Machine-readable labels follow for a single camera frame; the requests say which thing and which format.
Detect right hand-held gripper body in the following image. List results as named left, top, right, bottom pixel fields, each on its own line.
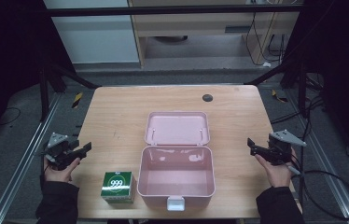
left=267, top=129, right=308, bottom=166

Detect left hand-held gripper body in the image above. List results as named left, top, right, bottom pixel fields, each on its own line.
left=38, top=132, right=80, bottom=172

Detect person's right hand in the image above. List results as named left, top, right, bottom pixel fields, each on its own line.
left=254, top=148, right=299, bottom=189

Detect person's left hand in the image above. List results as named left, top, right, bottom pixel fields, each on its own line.
left=43, top=156, right=81, bottom=184

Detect yellow black striped tape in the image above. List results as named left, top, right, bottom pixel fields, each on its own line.
left=271, top=89, right=289, bottom=104
left=71, top=91, right=84, bottom=110

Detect green medicine box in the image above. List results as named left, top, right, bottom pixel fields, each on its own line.
left=100, top=171, right=137, bottom=205

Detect black metal stand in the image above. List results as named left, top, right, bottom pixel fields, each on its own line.
left=37, top=60, right=102, bottom=123
left=244, top=55, right=309, bottom=119

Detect pink plastic storage box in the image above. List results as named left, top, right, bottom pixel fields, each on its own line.
left=136, top=110, right=216, bottom=213

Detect white cabinet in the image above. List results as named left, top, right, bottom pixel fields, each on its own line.
left=43, top=0, right=141, bottom=65

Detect dark curtain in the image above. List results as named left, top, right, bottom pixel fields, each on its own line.
left=283, top=0, right=349, bottom=175
left=0, top=0, right=77, bottom=150

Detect light wooden desk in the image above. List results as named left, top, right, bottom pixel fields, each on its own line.
left=127, top=0, right=301, bottom=68

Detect grey cable plug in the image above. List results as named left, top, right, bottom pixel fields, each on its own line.
left=286, top=164, right=303, bottom=176

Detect aluminium floor rail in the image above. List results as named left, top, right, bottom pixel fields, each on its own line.
left=0, top=92, right=63, bottom=224
left=286, top=89, right=349, bottom=224

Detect thin black floor cable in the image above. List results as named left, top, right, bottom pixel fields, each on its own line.
left=0, top=106, right=22, bottom=127

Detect black floor cable bundle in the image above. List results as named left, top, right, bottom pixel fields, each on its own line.
left=270, top=73, right=330, bottom=126

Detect black hanging cables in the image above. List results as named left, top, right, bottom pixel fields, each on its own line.
left=244, top=0, right=286, bottom=67

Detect black horizontal frame bar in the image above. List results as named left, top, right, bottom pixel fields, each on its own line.
left=43, top=4, right=305, bottom=19

